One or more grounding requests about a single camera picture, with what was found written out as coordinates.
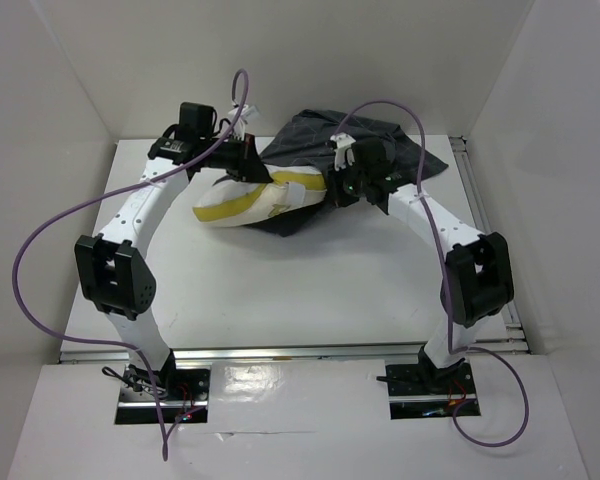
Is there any aluminium rail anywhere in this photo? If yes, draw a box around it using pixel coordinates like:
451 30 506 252
449 134 530 355
59 341 426 364

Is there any purple cable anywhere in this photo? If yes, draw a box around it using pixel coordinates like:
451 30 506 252
12 68 254 461
337 99 531 446

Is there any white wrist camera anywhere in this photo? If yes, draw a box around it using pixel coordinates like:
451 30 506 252
329 133 356 171
228 105 260 140

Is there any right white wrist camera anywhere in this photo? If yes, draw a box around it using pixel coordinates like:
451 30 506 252
329 133 356 171

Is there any dark grey checked pillowcase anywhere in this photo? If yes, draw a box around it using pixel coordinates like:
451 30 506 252
238 110 448 237

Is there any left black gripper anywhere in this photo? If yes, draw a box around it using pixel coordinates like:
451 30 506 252
199 131 273 183

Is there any white pillow yellow edge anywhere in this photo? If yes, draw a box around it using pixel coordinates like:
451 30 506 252
192 166 327 228

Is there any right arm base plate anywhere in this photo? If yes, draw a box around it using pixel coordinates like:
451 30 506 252
376 361 481 420

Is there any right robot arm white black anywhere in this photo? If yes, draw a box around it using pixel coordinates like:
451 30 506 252
327 133 514 392

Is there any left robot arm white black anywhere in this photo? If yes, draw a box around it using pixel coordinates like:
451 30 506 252
74 102 272 399

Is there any right side aluminium rail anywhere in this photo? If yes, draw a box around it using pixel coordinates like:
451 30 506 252
449 134 530 355

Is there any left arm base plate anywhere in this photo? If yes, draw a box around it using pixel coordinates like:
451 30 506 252
101 366 211 425

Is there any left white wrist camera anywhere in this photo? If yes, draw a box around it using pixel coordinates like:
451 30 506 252
228 105 260 140

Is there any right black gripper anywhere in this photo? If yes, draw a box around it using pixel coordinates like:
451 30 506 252
325 157 369 208

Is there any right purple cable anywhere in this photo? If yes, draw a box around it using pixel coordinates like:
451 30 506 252
337 99 531 446

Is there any front aluminium rail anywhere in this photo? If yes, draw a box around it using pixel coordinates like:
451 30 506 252
59 341 426 364

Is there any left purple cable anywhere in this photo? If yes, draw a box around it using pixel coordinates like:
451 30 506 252
12 68 254 461

